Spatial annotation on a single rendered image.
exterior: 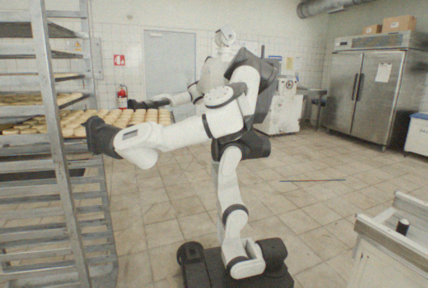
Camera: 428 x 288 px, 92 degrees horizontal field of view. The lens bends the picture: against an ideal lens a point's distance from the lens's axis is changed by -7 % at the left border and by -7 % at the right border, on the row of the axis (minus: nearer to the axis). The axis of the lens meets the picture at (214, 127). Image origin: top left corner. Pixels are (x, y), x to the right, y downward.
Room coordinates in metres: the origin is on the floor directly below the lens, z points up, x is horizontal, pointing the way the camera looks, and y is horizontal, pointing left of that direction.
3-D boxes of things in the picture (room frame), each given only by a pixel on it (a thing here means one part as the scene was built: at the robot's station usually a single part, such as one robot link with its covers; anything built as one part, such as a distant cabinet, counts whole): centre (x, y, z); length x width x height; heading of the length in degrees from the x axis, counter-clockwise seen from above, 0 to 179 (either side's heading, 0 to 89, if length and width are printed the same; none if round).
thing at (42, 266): (0.97, 0.90, 0.24); 0.64 x 0.03 x 0.03; 104
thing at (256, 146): (1.03, -0.13, 1.01); 0.28 x 0.13 x 0.18; 104
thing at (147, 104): (1.17, 0.40, 1.14); 0.12 x 0.10 x 0.13; 149
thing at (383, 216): (0.67, -0.63, 0.77); 0.24 x 0.04 x 0.14; 119
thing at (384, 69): (3.69, -2.84, 1.39); 0.22 x 0.03 x 0.31; 23
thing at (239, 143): (1.01, -0.07, 0.98); 0.14 x 0.13 x 0.12; 14
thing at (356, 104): (4.25, -3.07, 1.03); 1.40 x 0.90 x 2.05; 23
